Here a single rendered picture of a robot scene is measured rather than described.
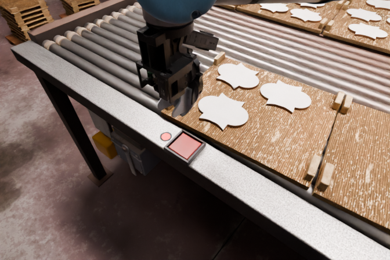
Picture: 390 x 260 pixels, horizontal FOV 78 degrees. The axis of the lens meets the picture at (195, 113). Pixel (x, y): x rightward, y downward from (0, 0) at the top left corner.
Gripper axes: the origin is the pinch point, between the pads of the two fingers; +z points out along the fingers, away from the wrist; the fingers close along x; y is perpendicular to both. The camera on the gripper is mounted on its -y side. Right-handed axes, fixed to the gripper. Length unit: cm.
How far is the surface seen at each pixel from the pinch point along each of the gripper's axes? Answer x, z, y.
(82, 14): -82, 10, -29
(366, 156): 36.4, 12.1, -22.9
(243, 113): 6.7, 11.0, -17.0
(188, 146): 0.9, 12.7, -0.3
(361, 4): 16, 12, -121
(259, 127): 12.1, 12.0, -15.9
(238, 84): -0.6, 11.0, -27.2
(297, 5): -9, 12, -101
